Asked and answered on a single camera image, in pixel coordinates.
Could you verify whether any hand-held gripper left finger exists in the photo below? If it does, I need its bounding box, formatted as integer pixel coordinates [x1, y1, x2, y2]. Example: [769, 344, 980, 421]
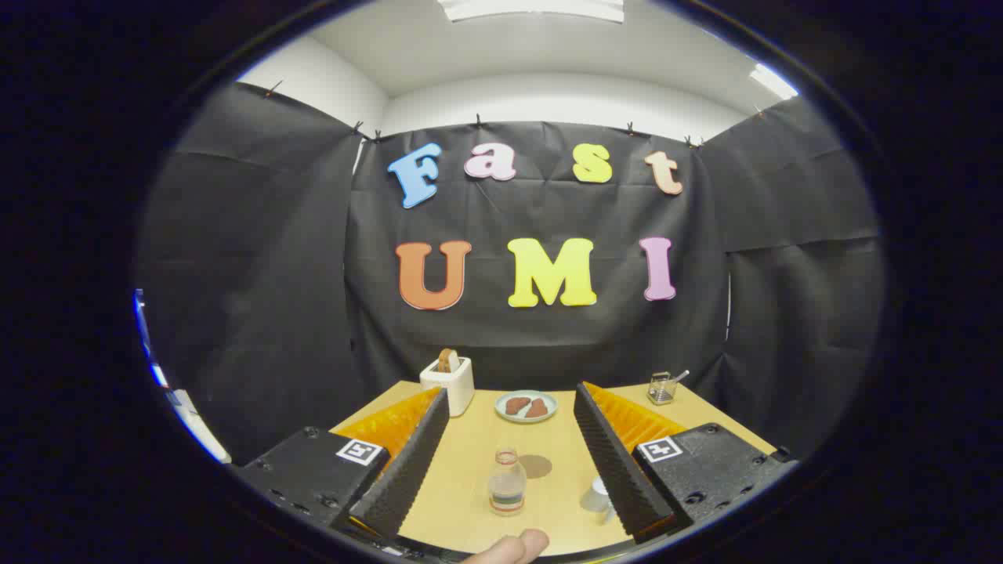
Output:
[231, 386, 451, 549]

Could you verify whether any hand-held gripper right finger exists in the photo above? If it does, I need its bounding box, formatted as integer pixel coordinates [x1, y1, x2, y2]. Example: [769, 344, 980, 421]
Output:
[574, 381, 800, 545]

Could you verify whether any white cup with handle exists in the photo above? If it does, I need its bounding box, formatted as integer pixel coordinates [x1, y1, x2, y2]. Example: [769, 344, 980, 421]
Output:
[580, 475, 617, 525]

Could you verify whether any clear plastic juice bottle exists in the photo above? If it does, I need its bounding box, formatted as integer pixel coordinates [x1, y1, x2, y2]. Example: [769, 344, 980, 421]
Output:
[487, 448, 527, 516]

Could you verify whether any wooden table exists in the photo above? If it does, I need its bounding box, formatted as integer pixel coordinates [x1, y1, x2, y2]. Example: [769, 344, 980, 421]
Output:
[329, 380, 777, 559]

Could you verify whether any white toaster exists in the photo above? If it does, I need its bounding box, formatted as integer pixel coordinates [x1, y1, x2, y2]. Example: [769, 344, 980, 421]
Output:
[419, 356, 476, 418]

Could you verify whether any pale green plate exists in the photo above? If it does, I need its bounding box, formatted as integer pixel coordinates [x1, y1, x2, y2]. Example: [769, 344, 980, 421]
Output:
[494, 390, 559, 425]

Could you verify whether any small ceiling light panel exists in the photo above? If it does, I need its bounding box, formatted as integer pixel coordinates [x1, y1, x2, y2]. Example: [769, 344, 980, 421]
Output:
[748, 63, 798, 100]

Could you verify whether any large ceiling light panel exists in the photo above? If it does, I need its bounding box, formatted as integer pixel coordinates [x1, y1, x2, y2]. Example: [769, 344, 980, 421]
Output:
[436, 0, 625, 23]

